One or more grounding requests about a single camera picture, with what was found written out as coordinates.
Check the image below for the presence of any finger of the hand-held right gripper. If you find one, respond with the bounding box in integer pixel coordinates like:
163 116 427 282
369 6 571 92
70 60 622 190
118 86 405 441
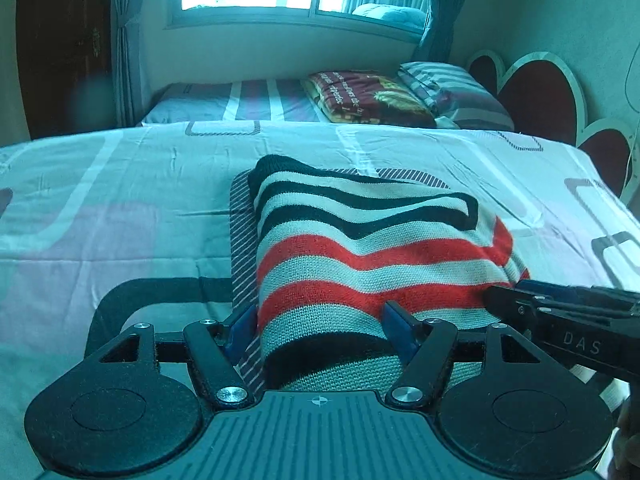
482 285 640 333
514 279 640 306

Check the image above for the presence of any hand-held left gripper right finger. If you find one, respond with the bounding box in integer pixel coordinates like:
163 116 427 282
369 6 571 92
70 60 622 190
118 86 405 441
382 301 544 407

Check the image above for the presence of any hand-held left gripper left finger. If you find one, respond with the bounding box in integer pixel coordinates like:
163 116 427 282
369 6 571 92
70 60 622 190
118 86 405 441
95 304 259 409

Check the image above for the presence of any striped knit sweater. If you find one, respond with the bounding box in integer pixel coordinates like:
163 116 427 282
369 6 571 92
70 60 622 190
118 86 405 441
247 154 532 394

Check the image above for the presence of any bed with patterned sheet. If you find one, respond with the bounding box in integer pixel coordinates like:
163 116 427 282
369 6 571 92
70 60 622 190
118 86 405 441
0 120 640 480

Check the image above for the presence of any red heart-shaped headboard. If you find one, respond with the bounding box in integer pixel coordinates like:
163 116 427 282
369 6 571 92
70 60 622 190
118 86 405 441
465 49 640 202

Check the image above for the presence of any striped pillow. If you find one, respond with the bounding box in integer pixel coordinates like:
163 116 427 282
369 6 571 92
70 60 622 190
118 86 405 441
397 61 516 132

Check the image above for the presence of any bed with striped sheet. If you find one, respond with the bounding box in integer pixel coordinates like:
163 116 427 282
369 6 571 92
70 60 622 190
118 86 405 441
135 79 516 134

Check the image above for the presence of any folded red printed blanket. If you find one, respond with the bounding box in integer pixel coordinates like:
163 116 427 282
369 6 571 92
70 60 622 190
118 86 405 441
302 68 439 129

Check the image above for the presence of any grey curtain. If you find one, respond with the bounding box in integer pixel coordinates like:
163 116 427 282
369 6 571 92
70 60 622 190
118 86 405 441
414 0 484 64
109 0 152 129

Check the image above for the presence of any light blue cushion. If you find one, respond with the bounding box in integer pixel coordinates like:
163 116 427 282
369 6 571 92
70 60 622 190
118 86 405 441
352 2 427 32

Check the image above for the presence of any brown wooden door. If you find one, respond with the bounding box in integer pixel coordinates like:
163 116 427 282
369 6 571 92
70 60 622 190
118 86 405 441
14 0 119 142

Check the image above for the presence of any white cable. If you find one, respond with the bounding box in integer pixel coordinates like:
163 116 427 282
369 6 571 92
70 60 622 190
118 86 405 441
622 129 640 197

